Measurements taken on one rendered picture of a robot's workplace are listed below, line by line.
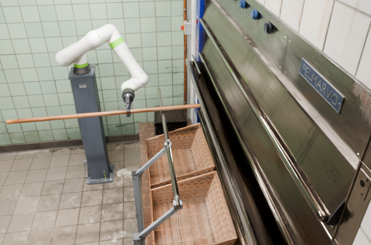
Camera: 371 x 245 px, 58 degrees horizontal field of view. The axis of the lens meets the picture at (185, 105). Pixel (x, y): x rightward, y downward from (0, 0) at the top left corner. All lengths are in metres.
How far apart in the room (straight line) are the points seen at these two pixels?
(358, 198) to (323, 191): 0.14
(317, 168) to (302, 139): 0.12
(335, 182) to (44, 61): 3.09
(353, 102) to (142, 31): 2.73
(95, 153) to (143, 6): 1.48
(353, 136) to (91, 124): 2.57
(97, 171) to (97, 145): 0.32
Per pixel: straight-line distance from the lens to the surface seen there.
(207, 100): 2.07
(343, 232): 1.03
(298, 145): 1.15
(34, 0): 3.45
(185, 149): 2.95
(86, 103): 3.07
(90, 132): 3.24
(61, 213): 3.42
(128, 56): 2.60
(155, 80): 3.65
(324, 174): 1.05
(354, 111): 0.92
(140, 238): 1.89
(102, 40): 2.51
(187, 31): 3.09
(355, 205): 0.95
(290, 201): 1.30
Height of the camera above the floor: 2.46
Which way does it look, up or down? 32 degrees down
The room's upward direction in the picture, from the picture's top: straight up
